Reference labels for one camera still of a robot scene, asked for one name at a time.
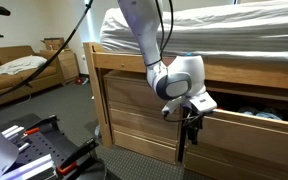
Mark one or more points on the mattress with white sheet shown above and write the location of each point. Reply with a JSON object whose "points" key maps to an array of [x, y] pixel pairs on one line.
{"points": [[234, 30]]}

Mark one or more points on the light grey wrist camera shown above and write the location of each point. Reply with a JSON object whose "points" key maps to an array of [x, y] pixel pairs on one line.
{"points": [[172, 106]]}

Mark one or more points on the blue cloth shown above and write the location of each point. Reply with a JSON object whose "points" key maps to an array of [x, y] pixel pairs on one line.
{"points": [[267, 115]]}

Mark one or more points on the wooden dresser all drawers shut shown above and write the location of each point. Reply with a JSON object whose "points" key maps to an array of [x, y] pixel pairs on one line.
{"points": [[134, 100]]}

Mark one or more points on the large aluminium extrusion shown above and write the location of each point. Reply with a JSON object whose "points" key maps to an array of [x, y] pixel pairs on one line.
{"points": [[27, 168]]}

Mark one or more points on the brown sofa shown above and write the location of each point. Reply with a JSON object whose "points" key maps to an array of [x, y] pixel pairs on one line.
{"points": [[24, 83]]}

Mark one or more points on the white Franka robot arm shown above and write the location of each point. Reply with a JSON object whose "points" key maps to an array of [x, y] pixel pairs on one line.
{"points": [[140, 26]]}

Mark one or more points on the cardboard box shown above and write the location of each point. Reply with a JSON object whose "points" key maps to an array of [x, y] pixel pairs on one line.
{"points": [[54, 43]]}

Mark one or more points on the black perforated table plate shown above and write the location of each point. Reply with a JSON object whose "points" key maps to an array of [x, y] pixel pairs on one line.
{"points": [[40, 146]]}

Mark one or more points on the wooden drawer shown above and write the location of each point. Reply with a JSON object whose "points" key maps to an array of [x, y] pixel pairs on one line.
{"points": [[224, 166], [250, 140]]}

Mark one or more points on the thin silver aluminium bar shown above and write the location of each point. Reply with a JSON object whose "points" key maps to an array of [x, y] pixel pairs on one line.
{"points": [[10, 129], [14, 133]]}

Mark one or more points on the white blanket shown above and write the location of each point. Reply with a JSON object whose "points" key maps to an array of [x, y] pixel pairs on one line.
{"points": [[20, 64]]}

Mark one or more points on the small wooden dresser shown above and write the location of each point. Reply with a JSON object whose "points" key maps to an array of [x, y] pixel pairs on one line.
{"points": [[69, 68]]}

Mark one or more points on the small red object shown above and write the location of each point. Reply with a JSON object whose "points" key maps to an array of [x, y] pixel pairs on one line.
{"points": [[78, 81]]}

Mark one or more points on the white wall outlet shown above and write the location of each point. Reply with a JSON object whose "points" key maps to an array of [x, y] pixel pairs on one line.
{"points": [[83, 57]]}

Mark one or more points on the wooden bed frame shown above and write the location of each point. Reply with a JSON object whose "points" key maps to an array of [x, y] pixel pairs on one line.
{"points": [[117, 61]]}

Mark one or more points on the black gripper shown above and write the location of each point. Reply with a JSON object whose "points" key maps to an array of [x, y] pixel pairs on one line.
{"points": [[193, 121]]}

